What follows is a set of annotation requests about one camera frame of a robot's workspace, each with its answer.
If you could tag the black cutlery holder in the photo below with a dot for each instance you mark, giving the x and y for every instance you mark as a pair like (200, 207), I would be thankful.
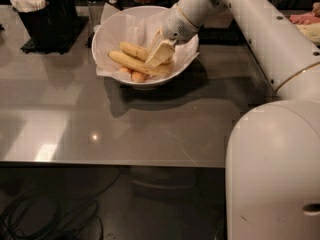
(57, 16)

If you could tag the white paper liner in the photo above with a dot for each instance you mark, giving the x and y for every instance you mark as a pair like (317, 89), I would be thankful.
(130, 30)

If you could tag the black napkin dispenser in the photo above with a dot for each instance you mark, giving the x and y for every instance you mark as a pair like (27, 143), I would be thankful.
(221, 29)

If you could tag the orange carrot piece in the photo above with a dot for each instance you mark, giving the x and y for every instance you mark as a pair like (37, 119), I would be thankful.
(136, 76)

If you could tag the clear glass shaker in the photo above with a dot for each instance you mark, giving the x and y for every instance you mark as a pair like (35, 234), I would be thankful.
(95, 10)

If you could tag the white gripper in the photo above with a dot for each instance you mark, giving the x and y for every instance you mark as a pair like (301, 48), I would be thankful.
(175, 25)

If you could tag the white bowl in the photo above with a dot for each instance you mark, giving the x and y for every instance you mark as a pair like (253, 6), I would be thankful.
(146, 83)

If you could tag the black condiment packet rack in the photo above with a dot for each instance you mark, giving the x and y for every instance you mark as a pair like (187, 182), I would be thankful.
(309, 23)

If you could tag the yellow banana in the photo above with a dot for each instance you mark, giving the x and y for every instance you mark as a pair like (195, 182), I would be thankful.
(137, 65)
(134, 50)

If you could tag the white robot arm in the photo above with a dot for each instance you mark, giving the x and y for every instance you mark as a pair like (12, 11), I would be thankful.
(272, 168)

